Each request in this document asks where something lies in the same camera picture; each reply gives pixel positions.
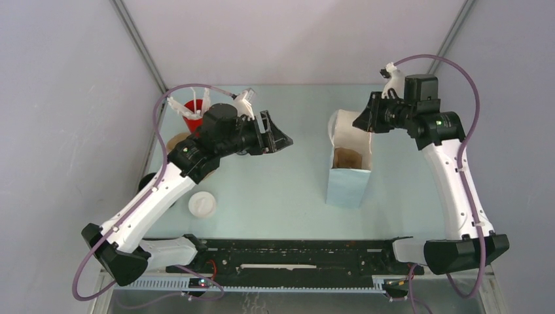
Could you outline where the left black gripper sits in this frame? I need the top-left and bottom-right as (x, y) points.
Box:
(218, 111), (293, 158)

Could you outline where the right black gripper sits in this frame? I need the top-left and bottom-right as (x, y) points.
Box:
(352, 91), (416, 133)

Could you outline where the brown cardboard cup carrier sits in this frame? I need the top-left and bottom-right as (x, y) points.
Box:
(332, 147), (363, 169)

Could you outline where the white paper bag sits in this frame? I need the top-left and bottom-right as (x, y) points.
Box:
(325, 109), (373, 209)

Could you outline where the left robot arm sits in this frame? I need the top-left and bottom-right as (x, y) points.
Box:
(82, 103), (293, 286)

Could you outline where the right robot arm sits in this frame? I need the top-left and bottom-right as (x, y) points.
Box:
(352, 71), (510, 275)

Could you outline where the red cup holder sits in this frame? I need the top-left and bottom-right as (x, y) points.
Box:
(183, 99), (204, 133)

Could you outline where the white lid stack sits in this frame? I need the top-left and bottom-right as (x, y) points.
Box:
(188, 191), (217, 218)

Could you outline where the brown cardboard tray stack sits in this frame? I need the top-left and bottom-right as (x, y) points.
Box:
(167, 133), (220, 183)

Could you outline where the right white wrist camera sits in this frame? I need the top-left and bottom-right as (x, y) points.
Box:
(380, 62), (405, 99)

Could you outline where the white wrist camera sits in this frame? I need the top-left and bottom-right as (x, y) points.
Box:
(234, 88), (256, 119)
(380, 62), (405, 99)

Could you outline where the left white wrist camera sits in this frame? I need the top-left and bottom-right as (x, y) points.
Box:
(234, 88), (256, 119)

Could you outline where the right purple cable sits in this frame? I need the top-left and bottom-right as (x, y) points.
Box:
(392, 54), (488, 314)

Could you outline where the purple cable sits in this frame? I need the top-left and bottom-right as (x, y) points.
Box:
(392, 54), (488, 314)
(71, 83), (237, 311)

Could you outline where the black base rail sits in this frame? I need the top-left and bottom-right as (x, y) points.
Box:
(99, 235), (435, 293)

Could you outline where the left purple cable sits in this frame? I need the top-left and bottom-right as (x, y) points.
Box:
(71, 83), (237, 311)

